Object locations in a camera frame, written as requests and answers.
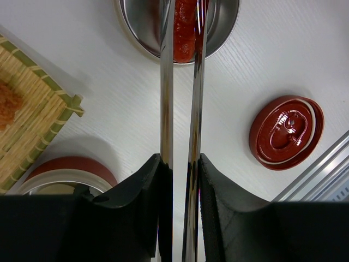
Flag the centre steel bowl red base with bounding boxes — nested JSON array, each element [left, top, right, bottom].
[[113, 0, 241, 64]]

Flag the front red lid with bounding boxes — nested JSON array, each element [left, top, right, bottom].
[[249, 95, 324, 171]]

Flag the aluminium front frame rail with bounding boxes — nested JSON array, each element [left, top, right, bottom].
[[274, 132, 348, 202]]

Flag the bamboo serving mat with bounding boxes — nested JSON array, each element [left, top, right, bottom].
[[1, 36, 84, 195]]

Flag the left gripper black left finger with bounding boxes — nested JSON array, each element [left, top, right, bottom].
[[1, 154, 173, 261]]

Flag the left steel bowl red base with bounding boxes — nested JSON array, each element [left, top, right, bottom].
[[16, 156, 117, 196]]

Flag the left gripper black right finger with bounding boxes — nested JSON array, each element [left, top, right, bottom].
[[199, 154, 348, 261]]

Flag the long red sausage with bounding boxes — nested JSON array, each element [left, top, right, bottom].
[[173, 0, 197, 63]]

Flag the steel tongs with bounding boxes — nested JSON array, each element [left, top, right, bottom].
[[159, 1, 208, 261]]

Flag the steel bowl red base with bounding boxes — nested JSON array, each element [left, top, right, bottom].
[[113, 0, 241, 64], [16, 156, 117, 196]]

